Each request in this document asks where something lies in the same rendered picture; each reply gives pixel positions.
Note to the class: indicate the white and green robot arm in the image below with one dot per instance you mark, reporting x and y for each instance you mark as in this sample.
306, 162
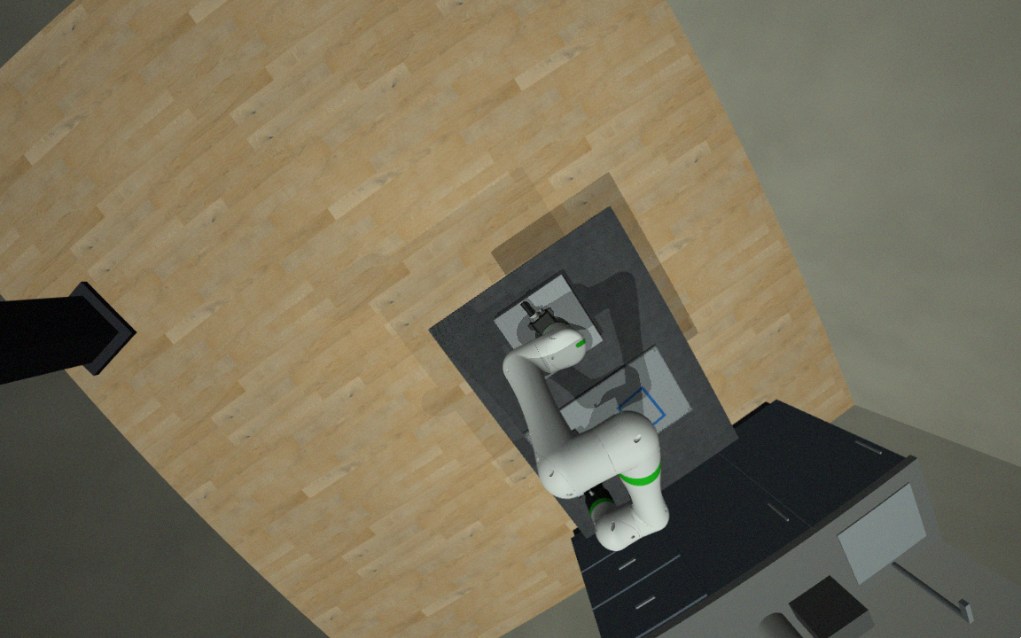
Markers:
568, 463

